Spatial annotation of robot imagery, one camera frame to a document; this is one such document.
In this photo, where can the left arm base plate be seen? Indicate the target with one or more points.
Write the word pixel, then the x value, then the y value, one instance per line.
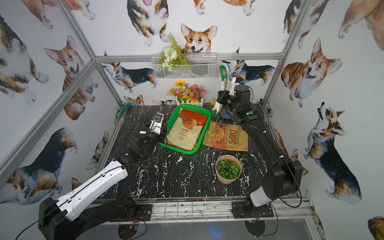
pixel 141 212

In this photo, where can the white wire wall basket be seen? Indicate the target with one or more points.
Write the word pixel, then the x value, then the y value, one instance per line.
pixel 202 66

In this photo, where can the colourful flowers in white fence planter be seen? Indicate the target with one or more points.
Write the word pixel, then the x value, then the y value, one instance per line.
pixel 187 94

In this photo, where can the paper bowl of green leaves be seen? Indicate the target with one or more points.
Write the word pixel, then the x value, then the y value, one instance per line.
pixel 228 169

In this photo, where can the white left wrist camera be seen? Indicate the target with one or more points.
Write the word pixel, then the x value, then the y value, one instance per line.
pixel 156 123

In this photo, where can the aluminium frame rails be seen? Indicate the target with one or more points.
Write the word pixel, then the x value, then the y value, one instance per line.
pixel 47 48

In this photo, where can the green plastic basket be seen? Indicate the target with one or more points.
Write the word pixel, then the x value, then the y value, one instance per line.
pixel 172 120

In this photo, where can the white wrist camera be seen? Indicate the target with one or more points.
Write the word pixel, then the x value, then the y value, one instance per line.
pixel 234 84
pixel 156 123

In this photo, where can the green Chuba cassava chips bag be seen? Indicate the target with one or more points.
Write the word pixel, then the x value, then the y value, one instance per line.
pixel 224 82

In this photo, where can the tan balsamico tomato chips bag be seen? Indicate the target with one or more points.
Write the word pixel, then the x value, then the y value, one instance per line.
pixel 226 137

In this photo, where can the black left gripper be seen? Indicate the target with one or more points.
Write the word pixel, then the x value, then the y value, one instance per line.
pixel 160 135

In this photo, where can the white green artificial plant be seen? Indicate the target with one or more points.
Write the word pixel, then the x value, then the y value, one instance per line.
pixel 172 56

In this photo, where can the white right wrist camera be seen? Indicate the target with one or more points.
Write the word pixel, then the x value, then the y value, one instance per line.
pixel 234 84

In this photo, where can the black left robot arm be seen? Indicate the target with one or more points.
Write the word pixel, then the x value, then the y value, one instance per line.
pixel 69 216

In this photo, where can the teal green cloth item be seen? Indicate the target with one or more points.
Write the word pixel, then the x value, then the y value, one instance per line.
pixel 123 108

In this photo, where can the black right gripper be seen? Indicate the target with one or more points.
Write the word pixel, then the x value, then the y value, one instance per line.
pixel 224 98

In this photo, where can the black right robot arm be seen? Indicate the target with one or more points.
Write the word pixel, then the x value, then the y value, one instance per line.
pixel 283 175

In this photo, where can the red cream cassava chips bag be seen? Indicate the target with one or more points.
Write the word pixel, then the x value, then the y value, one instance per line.
pixel 186 130

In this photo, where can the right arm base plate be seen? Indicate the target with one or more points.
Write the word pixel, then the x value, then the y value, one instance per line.
pixel 245 209

